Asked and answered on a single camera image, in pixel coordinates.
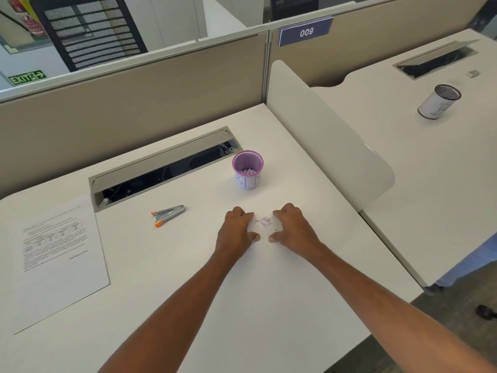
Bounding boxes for person's right hand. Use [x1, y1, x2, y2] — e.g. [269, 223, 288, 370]
[269, 203, 325, 262]

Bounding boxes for person's left hand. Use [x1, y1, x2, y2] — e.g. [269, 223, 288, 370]
[213, 206, 261, 262]

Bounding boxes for person's left forearm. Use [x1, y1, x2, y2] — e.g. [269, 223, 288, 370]
[97, 250, 237, 373]

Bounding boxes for person's right forearm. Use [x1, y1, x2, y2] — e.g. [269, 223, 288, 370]
[309, 245, 497, 373]

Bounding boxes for pile of paper scraps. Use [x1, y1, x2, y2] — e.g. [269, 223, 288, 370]
[254, 216, 279, 232]

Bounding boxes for purple mesh cup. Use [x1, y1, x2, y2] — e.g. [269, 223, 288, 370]
[232, 150, 264, 191]

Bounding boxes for metal staple remover orange tips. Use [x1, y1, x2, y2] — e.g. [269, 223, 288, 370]
[151, 205, 185, 229]

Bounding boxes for white rounded side divider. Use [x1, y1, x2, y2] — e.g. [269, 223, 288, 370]
[266, 60, 396, 211]

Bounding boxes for beige desk partition panel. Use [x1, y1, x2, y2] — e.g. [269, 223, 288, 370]
[268, 0, 492, 88]
[0, 28, 270, 200]

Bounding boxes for printed paper sheet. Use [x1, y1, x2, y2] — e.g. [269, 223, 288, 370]
[0, 196, 111, 335]

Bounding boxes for blue partition label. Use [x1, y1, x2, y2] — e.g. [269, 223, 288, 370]
[278, 16, 334, 48]

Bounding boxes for black mesh cup paper wrap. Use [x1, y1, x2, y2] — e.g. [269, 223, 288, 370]
[417, 84, 462, 121]

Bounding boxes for black mesh office chair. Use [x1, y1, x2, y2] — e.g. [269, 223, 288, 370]
[30, 0, 148, 73]
[269, 0, 320, 22]

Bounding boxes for green exit sign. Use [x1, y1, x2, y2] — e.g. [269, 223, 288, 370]
[7, 70, 48, 87]

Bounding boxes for red fire extinguisher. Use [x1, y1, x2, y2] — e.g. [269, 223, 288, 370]
[9, 0, 49, 39]

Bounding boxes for grey desk cable flap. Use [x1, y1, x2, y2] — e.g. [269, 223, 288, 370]
[392, 39, 480, 81]
[88, 126, 244, 213]

